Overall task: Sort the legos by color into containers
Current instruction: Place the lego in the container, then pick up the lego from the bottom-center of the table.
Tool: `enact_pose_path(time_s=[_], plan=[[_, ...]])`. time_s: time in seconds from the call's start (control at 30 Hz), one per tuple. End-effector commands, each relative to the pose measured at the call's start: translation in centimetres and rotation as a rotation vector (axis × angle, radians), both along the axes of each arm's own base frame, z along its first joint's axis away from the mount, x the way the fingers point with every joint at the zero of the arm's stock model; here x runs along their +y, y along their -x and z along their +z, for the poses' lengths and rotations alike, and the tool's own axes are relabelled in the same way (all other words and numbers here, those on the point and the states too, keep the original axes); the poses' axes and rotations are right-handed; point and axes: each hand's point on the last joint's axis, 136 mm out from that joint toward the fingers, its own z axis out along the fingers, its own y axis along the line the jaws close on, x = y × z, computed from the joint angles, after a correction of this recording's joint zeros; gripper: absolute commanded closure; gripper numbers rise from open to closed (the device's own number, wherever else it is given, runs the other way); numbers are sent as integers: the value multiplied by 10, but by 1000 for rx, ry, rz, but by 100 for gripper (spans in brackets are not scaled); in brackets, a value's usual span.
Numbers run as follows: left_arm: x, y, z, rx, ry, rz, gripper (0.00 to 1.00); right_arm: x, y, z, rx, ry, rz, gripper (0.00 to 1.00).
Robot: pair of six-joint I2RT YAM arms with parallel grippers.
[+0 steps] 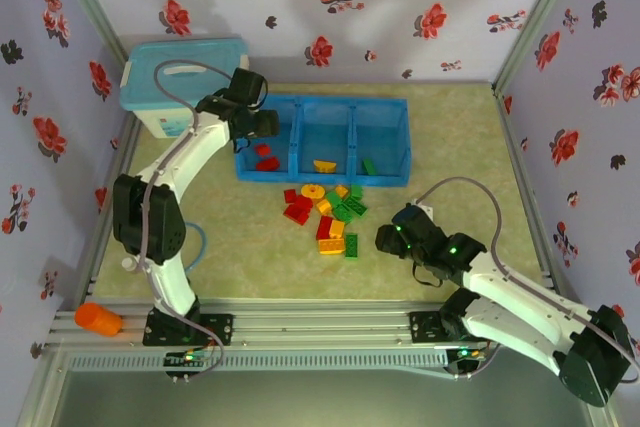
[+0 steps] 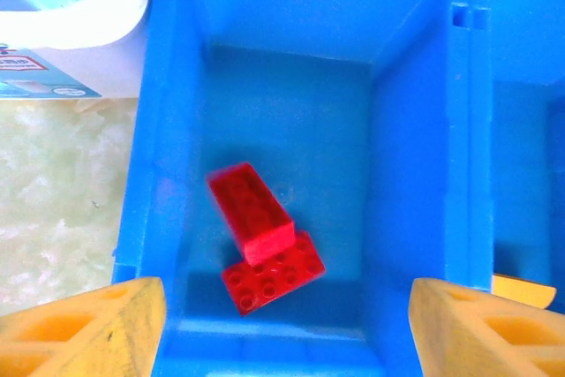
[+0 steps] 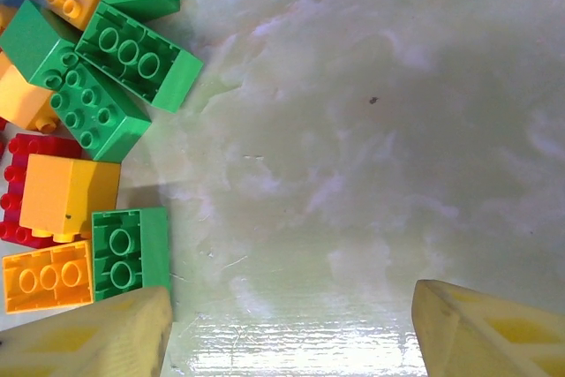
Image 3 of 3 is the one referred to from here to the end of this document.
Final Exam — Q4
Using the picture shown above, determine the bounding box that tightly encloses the large red lego brick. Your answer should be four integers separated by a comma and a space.
0, 132, 94, 250

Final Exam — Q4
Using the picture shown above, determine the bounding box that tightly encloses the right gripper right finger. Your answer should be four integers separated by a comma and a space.
412, 278, 565, 377

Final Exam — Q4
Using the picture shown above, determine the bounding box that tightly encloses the long green lego brick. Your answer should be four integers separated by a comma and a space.
49, 63, 153, 162
73, 0, 205, 114

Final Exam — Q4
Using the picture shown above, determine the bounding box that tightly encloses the long yellow lego brick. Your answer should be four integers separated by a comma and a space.
2, 238, 94, 315

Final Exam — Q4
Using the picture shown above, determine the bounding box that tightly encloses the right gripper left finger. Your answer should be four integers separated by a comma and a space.
0, 286, 174, 377

